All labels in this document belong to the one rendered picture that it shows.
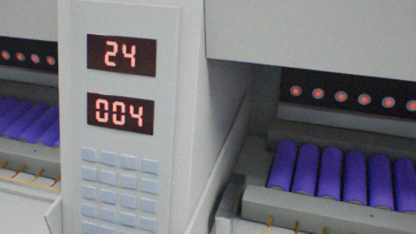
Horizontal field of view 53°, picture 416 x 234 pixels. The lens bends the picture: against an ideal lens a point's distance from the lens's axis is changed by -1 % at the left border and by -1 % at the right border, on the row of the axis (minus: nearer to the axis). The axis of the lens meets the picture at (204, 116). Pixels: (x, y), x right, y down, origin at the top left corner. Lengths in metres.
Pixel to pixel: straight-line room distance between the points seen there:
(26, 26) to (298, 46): 0.18
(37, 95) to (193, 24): 0.29
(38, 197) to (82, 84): 0.15
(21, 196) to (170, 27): 0.23
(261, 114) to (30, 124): 0.24
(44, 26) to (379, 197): 0.28
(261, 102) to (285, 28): 0.21
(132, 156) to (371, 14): 0.16
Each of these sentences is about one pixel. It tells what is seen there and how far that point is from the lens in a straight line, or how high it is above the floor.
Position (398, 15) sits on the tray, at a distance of 0.23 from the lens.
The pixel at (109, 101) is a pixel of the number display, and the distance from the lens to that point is 0.26.
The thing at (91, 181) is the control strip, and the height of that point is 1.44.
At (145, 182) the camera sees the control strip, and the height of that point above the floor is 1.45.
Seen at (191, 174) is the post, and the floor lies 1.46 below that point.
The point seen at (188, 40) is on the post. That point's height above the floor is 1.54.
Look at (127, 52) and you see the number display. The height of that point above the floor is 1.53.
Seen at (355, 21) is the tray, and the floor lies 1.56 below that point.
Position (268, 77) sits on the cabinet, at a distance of 0.44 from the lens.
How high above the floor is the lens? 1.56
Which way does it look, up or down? 15 degrees down
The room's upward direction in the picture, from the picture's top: 4 degrees clockwise
